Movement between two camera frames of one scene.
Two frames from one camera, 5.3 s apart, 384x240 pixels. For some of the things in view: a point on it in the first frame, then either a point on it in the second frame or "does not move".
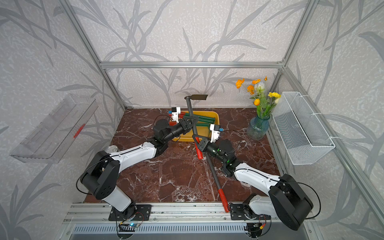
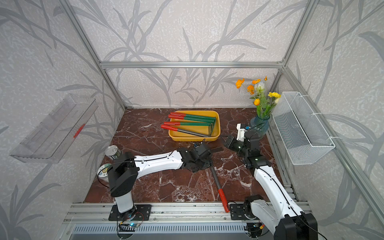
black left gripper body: [176, 131] to [201, 165]
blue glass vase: [257, 128] does not move
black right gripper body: [213, 150] to [238, 146]
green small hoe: [197, 116] does not move
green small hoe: [196, 117] does not move
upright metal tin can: [111, 149] does not move
